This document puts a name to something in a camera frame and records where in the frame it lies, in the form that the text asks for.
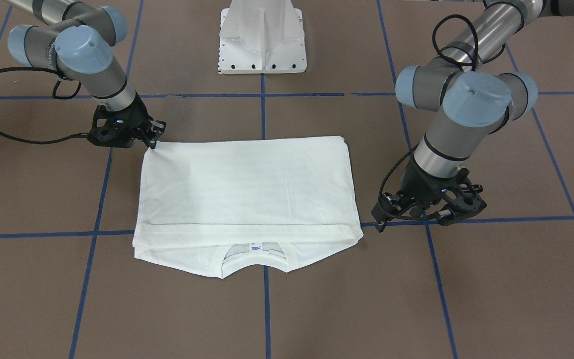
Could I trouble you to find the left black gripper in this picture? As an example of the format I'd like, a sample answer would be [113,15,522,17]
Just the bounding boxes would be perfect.
[372,160,487,233]

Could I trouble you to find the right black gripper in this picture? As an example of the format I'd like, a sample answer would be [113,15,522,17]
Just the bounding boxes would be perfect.
[87,95,166,149]

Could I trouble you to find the white long-sleeve printed shirt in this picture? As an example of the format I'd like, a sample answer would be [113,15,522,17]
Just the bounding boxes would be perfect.
[132,136,364,279]

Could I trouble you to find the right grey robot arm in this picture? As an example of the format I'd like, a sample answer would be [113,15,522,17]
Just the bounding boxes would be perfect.
[7,0,166,149]

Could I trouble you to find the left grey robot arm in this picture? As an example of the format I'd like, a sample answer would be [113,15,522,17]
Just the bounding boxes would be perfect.
[371,0,574,232]

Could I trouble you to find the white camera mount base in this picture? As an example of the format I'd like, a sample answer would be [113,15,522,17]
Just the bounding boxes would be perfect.
[217,0,307,74]

